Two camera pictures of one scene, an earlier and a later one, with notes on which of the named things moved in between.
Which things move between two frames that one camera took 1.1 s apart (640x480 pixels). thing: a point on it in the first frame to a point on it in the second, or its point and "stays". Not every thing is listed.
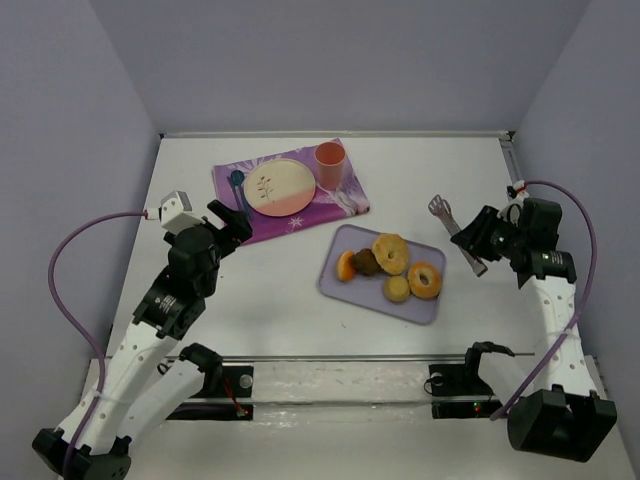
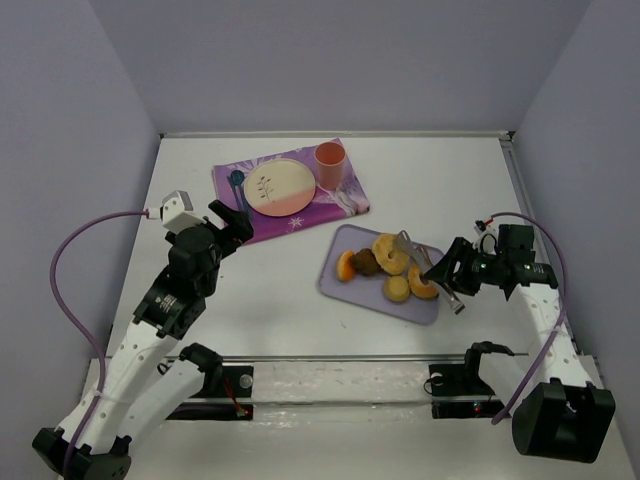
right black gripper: (480, 232) to (461, 267)
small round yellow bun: (396, 289) stays
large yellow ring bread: (391, 252) stays
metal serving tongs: (441, 208) to (404, 243)
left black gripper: (230, 227) stays
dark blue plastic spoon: (237, 177) stays
